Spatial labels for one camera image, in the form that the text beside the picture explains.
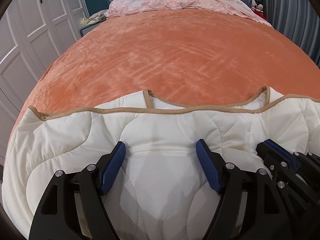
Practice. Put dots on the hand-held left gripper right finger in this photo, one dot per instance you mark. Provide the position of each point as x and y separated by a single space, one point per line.
208 167

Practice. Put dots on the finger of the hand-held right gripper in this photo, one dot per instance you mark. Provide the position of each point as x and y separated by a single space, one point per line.
278 152
310 161

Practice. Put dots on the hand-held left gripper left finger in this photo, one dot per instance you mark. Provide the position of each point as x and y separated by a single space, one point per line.
112 167

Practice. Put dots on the white quilted blanket tan trim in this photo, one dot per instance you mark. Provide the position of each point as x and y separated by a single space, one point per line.
160 135

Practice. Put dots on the orange plush blanket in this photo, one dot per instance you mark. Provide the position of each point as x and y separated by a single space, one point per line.
160 60

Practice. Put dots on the blue-grey curtain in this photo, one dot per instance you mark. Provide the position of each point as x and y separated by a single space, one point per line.
292 15

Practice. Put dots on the dark bedside table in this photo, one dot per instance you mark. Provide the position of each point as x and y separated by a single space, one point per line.
87 30

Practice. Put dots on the stuffed doll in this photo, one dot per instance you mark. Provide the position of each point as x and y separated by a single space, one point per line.
259 7
254 3

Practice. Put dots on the yellow small object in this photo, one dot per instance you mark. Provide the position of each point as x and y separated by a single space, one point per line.
83 22

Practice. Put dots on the beige crumpled cloth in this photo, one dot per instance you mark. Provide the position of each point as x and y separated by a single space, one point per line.
98 18

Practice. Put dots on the white panelled wardrobe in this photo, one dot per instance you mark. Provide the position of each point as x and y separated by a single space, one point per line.
27 42

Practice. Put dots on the pink floral quilt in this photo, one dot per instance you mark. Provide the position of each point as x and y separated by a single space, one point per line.
175 2

